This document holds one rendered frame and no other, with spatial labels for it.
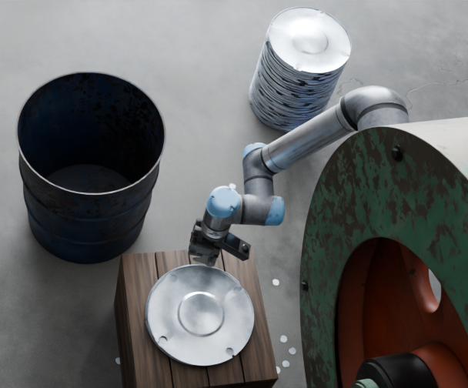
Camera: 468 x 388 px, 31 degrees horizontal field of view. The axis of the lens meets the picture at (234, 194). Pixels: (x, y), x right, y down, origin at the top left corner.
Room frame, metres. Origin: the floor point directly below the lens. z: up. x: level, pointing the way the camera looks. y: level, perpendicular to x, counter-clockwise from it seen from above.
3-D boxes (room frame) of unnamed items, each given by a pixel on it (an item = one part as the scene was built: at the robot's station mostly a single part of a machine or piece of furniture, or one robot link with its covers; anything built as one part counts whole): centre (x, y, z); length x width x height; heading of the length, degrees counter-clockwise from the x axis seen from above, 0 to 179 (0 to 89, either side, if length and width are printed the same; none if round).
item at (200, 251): (1.08, 0.03, 0.52); 0.09 x 0.08 x 0.12; 99
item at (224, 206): (1.08, 0.01, 0.68); 0.09 x 0.08 x 0.11; 109
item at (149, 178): (1.30, 0.44, 0.24); 0.42 x 0.42 x 0.48
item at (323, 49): (2.02, -0.07, 0.35); 0.29 x 0.29 x 0.01
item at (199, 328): (0.93, -0.02, 0.37); 0.29 x 0.29 x 0.01
